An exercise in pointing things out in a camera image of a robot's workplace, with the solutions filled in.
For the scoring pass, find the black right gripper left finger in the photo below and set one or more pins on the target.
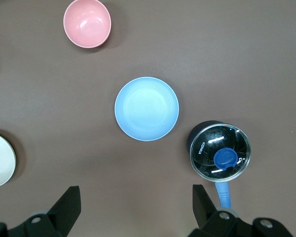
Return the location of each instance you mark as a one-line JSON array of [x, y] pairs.
[[65, 209]]

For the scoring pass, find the wide shallow beige bowl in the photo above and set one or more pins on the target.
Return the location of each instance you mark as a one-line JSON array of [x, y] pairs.
[[0, 160]]

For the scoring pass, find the small deep pink bowl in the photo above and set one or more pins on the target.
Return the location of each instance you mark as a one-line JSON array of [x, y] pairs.
[[86, 22]]

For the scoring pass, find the glass lid with blue knob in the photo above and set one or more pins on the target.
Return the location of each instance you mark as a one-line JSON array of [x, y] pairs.
[[212, 148]]

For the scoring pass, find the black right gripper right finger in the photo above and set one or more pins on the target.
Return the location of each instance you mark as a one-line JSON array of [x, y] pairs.
[[202, 207]]

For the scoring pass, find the wide shallow blue bowl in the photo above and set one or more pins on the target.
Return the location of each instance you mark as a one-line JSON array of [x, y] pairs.
[[146, 108]]

